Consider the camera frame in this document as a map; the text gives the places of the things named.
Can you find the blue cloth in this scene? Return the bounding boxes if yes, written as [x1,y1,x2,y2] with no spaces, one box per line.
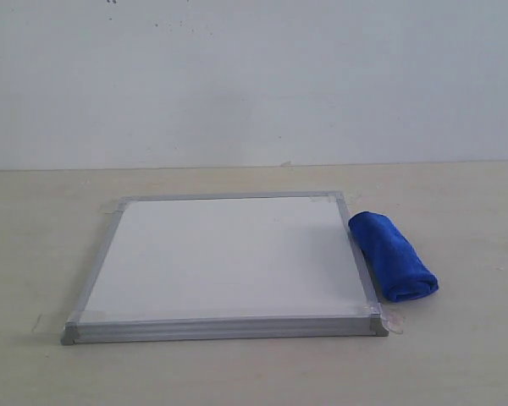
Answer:
[348,211,439,303]

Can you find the clear tape far right corner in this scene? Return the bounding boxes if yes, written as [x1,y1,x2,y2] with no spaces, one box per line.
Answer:
[343,193,362,204]

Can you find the clear tape corner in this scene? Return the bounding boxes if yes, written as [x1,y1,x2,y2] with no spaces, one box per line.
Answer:
[31,312,69,336]
[381,309,404,334]
[98,200,124,214]
[343,193,362,204]

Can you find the clear tape far left corner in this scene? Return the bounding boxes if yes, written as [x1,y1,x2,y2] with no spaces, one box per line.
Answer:
[98,200,124,214]

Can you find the clear tape near right corner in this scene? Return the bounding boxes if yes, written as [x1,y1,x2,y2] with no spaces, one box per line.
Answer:
[381,309,404,334]

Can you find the clear tape near left corner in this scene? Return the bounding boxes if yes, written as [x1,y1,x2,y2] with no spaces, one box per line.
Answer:
[31,312,69,336]

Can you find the white board with aluminium frame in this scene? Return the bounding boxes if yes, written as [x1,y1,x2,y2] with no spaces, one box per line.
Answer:
[61,191,389,345]

